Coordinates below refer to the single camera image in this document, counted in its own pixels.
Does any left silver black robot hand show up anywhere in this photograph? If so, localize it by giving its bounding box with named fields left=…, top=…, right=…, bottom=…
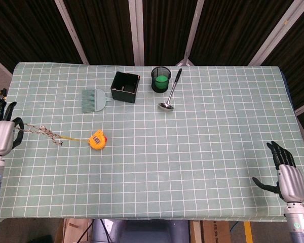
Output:
left=0, top=101, right=25, bottom=156

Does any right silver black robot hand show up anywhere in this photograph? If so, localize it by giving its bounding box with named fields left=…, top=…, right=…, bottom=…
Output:
left=252, top=141, right=304, bottom=204

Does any braided beige rope lanyard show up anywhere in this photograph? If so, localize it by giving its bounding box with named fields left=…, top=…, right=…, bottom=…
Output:
left=22, top=123, right=90, bottom=147

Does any yellow tape measure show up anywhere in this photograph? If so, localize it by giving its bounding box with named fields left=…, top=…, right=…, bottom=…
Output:
left=88, top=129, right=108, bottom=151

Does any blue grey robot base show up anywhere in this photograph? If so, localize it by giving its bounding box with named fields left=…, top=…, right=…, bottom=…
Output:
left=91, top=219, right=191, bottom=243

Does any brown cardboard box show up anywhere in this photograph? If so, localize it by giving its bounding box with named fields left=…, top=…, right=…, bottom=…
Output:
left=62, top=219, right=93, bottom=243
left=201, top=220, right=232, bottom=243

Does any pale green plastic brush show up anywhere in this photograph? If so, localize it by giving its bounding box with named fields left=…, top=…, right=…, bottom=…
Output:
left=81, top=89, right=113, bottom=113

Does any green checked tablecloth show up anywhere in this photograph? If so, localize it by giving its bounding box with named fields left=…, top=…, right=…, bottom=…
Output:
left=0, top=62, right=304, bottom=224

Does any black cardboard box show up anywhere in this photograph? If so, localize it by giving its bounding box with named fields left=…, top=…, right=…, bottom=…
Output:
left=110, top=71, right=142, bottom=104

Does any dark pleated curtain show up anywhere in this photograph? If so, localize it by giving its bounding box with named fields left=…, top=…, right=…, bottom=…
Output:
left=0, top=0, right=304, bottom=107

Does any black mesh pen holder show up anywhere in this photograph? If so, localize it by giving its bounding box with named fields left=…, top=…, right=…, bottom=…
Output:
left=151, top=66, right=172, bottom=94

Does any white frame post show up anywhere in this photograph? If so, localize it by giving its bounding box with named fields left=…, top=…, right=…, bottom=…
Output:
left=54, top=0, right=90, bottom=65
left=128, top=0, right=145, bottom=66
left=248, top=0, right=303, bottom=67
left=176, top=0, right=206, bottom=67

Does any metal ladle black handle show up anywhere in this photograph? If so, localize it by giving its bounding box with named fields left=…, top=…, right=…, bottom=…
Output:
left=158, top=67, right=183, bottom=112

